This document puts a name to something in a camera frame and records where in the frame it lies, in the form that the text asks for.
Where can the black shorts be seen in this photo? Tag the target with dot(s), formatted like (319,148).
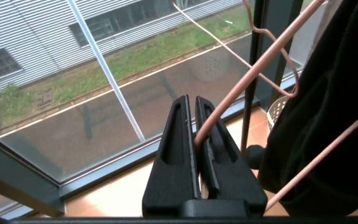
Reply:
(337,124)

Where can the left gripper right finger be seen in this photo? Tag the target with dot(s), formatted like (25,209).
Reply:
(228,177)

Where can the black clothes rack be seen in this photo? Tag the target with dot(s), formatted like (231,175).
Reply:
(258,31)

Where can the window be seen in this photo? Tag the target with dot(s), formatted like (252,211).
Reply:
(42,93)

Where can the white laundry basket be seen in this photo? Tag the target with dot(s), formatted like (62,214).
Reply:
(277,109)

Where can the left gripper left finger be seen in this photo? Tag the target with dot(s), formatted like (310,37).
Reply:
(169,174)

